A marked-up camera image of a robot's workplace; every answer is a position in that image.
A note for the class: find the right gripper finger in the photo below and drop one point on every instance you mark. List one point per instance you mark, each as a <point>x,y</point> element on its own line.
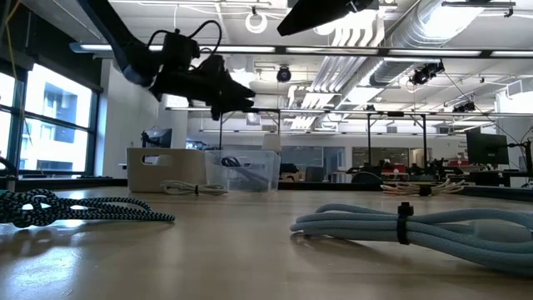
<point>320,12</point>

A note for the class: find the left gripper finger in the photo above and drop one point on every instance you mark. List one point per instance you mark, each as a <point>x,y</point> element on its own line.
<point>239,105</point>
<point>239,91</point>

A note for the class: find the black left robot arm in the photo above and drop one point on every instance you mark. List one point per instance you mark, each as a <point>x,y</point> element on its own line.
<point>121,46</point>

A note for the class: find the white lamp shade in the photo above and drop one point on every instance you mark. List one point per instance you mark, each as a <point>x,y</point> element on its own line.
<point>272,143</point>

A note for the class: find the small black monitor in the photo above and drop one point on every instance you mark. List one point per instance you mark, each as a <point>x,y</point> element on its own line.
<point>160,137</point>

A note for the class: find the overhead beam with light strips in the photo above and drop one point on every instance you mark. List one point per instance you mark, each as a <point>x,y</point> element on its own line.
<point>375,51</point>

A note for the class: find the clear plastic bin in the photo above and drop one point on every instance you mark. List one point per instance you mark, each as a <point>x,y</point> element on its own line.
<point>266,166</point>

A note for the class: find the white plastic bin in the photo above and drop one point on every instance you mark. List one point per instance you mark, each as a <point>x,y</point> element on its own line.
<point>183,171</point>

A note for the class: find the black office chair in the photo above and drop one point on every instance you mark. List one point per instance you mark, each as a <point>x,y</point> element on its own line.
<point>366,178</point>

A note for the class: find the large dark-framed window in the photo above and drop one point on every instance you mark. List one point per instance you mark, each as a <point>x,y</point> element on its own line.
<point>16,125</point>

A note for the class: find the large black monitor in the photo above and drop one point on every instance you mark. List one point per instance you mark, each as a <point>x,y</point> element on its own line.
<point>487,148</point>

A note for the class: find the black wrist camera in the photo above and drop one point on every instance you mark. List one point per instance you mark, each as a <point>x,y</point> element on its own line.
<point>179,48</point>

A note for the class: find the round black overhead camera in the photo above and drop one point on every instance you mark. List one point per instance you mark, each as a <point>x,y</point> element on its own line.
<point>284,75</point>

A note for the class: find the silver ventilation duct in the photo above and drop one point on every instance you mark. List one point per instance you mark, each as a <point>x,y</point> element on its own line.
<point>416,33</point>

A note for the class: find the black aluminium table frame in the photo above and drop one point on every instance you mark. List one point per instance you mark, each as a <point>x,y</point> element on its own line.
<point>325,186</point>

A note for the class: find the black ceiling-mounted camera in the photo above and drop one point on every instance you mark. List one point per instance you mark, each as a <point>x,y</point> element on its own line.
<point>424,74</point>

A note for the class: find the black background workstation frame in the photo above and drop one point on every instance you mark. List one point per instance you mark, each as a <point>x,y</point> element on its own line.
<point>368,137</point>

